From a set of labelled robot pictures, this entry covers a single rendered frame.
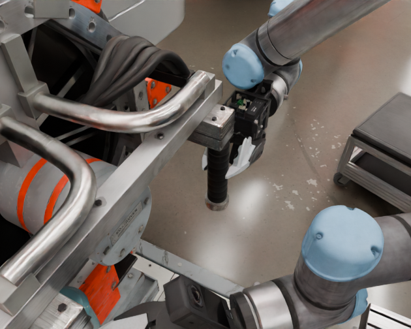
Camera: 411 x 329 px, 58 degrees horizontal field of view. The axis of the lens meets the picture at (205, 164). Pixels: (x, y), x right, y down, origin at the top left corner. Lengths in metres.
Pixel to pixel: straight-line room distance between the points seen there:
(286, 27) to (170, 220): 1.15
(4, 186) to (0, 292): 0.26
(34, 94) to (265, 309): 0.39
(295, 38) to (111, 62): 0.27
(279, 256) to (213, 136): 1.03
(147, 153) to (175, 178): 1.31
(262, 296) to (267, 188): 1.26
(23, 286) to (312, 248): 0.28
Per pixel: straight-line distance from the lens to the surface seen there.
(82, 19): 0.58
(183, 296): 0.40
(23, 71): 0.52
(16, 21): 0.51
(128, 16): 1.04
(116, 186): 0.42
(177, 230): 1.57
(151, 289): 1.26
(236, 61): 0.64
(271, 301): 0.49
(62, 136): 0.76
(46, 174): 0.55
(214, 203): 0.67
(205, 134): 0.55
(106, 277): 0.88
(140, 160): 0.44
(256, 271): 1.48
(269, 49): 0.62
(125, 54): 0.52
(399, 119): 1.72
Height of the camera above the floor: 1.28
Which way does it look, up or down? 45 degrees down
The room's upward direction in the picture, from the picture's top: straight up
